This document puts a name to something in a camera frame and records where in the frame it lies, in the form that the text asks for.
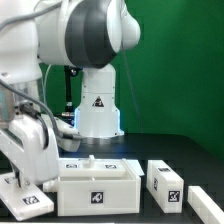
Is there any white door panel front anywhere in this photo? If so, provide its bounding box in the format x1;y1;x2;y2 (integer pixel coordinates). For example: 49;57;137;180
0;173;54;221

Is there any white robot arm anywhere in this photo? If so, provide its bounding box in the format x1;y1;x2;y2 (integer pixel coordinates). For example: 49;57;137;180
0;0;140;188

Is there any black camera on stand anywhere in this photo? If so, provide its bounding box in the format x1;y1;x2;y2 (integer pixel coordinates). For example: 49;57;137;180
64;66;82;117

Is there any white cabinet box body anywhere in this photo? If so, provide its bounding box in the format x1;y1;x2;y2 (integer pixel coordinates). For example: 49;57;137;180
43;159;141;216

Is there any white bar piece right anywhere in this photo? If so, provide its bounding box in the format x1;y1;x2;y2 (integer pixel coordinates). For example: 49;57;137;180
187;186;224;224

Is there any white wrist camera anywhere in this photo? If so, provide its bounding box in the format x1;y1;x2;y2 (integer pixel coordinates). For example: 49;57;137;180
51;117;85;152

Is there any white cabinet block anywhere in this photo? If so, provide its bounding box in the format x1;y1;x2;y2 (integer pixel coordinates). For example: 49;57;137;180
146;160;184;213

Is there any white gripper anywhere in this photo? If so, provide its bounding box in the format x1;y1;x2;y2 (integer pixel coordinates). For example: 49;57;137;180
0;115;59;188

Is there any white marker sheet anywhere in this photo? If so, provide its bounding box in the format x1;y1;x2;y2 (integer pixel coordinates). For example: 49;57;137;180
127;159;144;176

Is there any white cabinet door panel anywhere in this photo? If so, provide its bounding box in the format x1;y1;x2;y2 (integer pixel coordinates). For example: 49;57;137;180
59;155;126;178

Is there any grey corrugated cable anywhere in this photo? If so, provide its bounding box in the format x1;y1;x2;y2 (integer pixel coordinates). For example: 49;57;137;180
0;0;83;141

